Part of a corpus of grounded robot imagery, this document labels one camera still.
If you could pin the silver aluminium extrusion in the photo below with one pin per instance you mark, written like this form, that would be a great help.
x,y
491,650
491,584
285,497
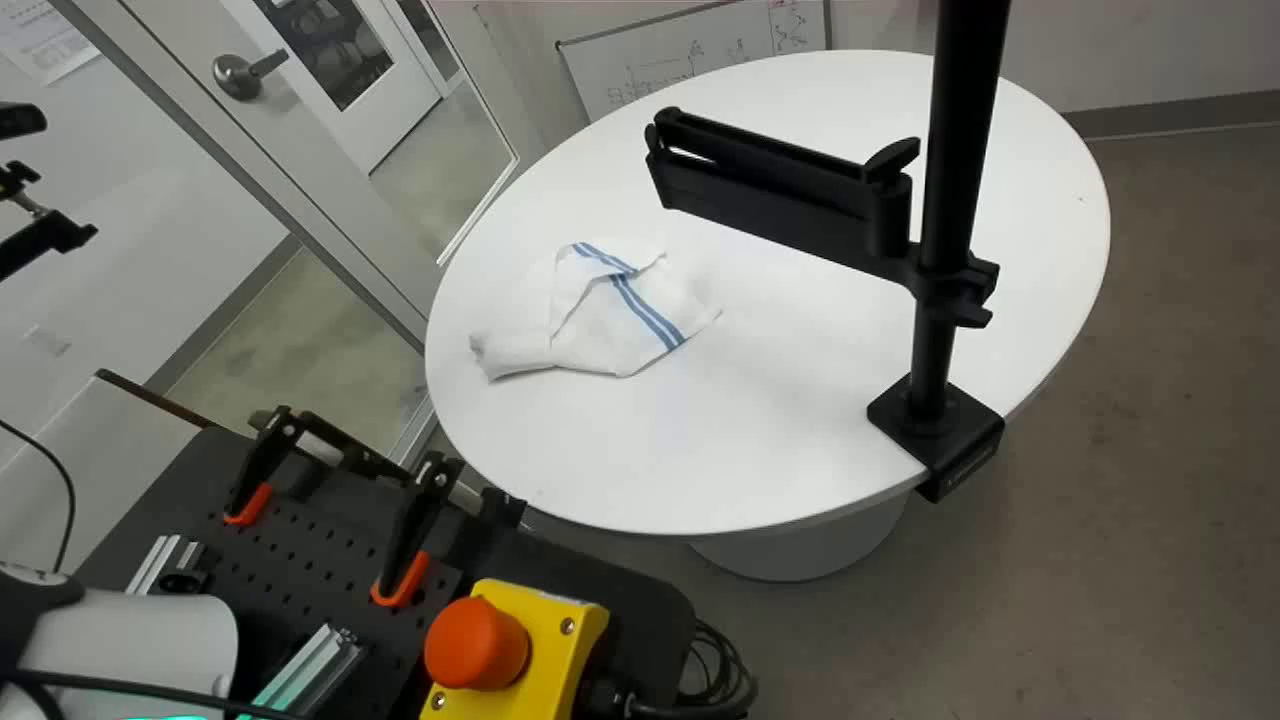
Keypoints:
x,y
160,564
304,664

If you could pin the yellow emergency stop box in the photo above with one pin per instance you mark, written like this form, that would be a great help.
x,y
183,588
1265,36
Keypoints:
x,y
555,634

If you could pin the white door with window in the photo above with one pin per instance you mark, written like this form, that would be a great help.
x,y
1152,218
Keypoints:
x,y
386,94

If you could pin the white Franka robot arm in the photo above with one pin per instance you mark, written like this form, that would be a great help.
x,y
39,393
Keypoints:
x,y
125,640

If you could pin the black clamp-on stand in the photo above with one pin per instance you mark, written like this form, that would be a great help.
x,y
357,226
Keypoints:
x,y
952,134

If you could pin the white towel with blue stripes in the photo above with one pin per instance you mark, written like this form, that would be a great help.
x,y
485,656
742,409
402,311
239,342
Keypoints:
x,y
600,321

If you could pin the white paper notice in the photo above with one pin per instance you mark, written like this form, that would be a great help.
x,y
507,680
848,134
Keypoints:
x,y
43,33

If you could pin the black perforated base board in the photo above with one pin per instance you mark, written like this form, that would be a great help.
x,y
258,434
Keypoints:
x,y
312,562

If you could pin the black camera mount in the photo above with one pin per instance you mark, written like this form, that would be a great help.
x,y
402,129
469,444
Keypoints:
x,y
43,242

